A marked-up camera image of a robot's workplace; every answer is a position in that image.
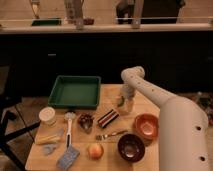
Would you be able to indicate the yellow banana toy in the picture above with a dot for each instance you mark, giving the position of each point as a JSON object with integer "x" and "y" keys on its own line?
{"x": 50, "y": 138}

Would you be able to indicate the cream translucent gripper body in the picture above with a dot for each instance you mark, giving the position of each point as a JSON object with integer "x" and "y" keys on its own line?
{"x": 127, "y": 106}

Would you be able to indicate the dark brown bowl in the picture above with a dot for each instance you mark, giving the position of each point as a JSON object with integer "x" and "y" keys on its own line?
{"x": 131, "y": 148}

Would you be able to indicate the green box on shelf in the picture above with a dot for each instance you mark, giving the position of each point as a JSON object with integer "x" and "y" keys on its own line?
{"x": 54, "y": 22}

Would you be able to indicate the small blue plastic piece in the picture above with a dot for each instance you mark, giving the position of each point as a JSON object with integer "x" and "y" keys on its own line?
{"x": 49, "y": 149}

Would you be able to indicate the black red striped block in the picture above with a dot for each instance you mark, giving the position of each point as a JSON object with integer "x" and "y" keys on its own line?
{"x": 107, "y": 118}

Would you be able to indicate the green chili pepper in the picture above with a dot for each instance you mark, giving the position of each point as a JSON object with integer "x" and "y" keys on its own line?
{"x": 120, "y": 101}

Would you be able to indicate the orange apple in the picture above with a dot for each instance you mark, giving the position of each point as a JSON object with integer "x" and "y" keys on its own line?
{"x": 95, "y": 151}

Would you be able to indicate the white dish brush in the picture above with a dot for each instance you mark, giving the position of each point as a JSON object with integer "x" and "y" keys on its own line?
{"x": 69, "y": 116}

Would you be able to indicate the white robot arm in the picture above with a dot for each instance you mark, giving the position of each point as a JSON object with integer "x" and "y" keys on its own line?
{"x": 182, "y": 124}

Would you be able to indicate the orange bowl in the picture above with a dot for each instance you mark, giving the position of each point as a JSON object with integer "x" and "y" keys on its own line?
{"x": 146, "y": 125}

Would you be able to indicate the blue sponge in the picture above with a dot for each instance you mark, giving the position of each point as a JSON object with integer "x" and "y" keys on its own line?
{"x": 67, "y": 159}

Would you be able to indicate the black office chair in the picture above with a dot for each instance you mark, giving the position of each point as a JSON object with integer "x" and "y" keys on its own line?
{"x": 8, "y": 100}

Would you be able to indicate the green plastic tray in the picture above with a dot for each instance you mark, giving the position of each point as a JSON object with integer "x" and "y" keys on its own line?
{"x": 75, "y": 92}

